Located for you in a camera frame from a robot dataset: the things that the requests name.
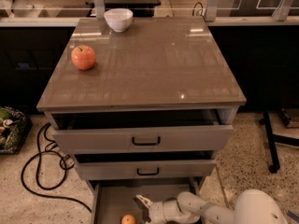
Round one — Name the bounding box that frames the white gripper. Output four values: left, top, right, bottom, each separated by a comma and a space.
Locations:
136, 194, 180, 224

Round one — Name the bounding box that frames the orange fruit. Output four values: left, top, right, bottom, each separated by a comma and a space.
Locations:
121, 215, 136, 224

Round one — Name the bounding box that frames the grey bottom drawer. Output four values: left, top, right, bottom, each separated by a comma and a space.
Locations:
91, 177, 201, 224

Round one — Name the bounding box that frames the grey drawer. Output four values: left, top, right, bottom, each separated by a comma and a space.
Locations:
91, 177, 201, 224
52, 123, 233, 154
75, 151, 216, 180

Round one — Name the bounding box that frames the grey middle drawer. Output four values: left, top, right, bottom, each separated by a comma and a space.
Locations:
75, 151, 216, 180

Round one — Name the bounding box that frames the grey drawer cabinet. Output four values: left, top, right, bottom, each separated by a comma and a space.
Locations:
36, 16, 247, 224

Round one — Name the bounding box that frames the grey top drawer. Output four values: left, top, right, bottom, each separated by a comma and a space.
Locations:
52, 123, 233, 154

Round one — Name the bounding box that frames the black wheeled stand leg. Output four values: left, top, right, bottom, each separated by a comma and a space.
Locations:
260, 112, 299, 174

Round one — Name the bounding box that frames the basket of mixed items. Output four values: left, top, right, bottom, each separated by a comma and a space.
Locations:
0, 106, 32, 155

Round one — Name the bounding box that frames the red apple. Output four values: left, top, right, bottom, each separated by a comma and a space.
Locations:
71, 45, 96, 71

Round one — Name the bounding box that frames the white bowl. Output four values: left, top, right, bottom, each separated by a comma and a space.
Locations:
104, 8, 133, 32

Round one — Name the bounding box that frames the black floor cable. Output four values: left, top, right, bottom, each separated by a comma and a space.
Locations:
20, 122, 93, 214

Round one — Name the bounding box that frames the black cable on ledge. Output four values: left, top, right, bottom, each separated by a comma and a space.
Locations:
192, 1, 206, 18

